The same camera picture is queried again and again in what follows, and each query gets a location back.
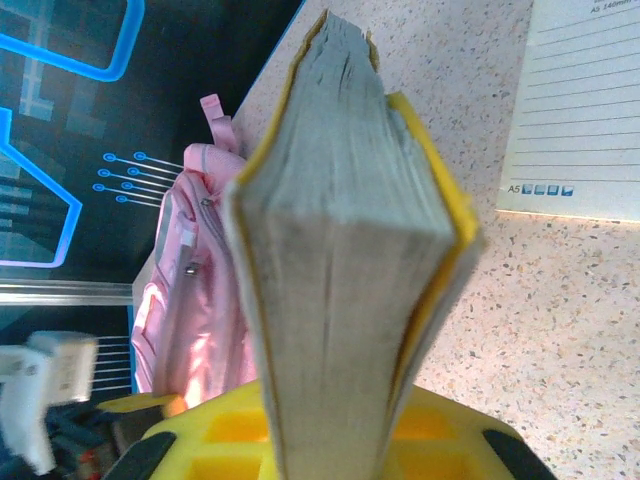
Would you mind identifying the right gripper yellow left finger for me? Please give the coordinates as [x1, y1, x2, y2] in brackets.
[97, 380, 280, 480]

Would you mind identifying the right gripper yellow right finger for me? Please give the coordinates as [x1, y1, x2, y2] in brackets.
[392, 385, 556, 480]

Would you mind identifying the pink student backpack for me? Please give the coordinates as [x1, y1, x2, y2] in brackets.
[130, 92, 261, 401]

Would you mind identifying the yellow paperback book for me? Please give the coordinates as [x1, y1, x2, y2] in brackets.
[222, 9, 486, 480]

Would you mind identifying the white blue lined notebook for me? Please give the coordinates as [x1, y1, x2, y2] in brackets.
[494, 0, 640, 224]

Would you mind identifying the aluminium frame post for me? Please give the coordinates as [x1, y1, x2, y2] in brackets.
[0, 278, 135, 307]

